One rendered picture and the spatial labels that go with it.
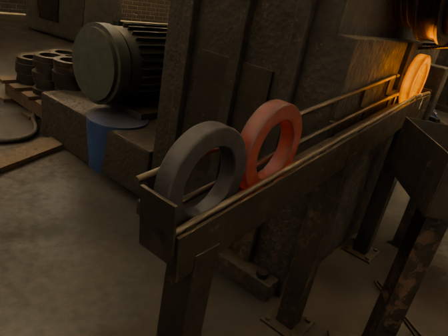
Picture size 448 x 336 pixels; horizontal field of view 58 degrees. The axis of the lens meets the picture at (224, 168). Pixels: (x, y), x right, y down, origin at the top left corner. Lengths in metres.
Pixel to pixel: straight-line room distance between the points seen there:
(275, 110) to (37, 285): 0.98
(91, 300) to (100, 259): 0.20
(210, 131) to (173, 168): 0.08
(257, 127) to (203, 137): 0.15
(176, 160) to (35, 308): 0.88
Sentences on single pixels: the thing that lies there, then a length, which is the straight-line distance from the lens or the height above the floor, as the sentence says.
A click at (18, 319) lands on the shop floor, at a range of 1.33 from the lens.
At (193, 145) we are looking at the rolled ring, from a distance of 0.57.
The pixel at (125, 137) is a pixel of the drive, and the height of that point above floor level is 0.25.
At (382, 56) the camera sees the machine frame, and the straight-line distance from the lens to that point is 1.36.
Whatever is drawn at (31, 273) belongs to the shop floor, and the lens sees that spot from 1.47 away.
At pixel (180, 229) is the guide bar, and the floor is 0.61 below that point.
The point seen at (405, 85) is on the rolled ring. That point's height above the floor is 0.74.
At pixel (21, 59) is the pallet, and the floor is 0.30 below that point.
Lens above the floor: 0.94
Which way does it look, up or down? 24 degrees down
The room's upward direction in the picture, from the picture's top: 11 degrees clockwise
